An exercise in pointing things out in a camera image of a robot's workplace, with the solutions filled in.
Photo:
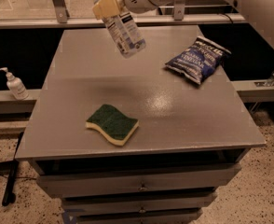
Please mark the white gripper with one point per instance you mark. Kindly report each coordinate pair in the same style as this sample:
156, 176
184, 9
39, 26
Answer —
109, 8

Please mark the clear plastic water bottle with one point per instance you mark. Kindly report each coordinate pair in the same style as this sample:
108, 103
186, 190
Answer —
125, 33

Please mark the white pump dispenser bottle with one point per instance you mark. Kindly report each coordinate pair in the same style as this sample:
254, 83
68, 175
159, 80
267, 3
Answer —
15, 85

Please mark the blue vinegar chips bag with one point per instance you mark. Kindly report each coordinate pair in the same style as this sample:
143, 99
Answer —
200, 60

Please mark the green yellow sponge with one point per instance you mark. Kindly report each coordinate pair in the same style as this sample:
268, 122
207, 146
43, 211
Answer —
113, 125

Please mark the grey drawer cabinet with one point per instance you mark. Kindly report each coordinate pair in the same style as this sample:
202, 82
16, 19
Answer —
189, 142

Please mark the black stand leg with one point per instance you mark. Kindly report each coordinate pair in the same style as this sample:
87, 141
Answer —
9, 196

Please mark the metal window rail frame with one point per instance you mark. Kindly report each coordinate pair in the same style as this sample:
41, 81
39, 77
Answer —
24, 14

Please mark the metal bracket on ledge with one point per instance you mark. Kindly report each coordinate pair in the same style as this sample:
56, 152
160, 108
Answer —
268, 83

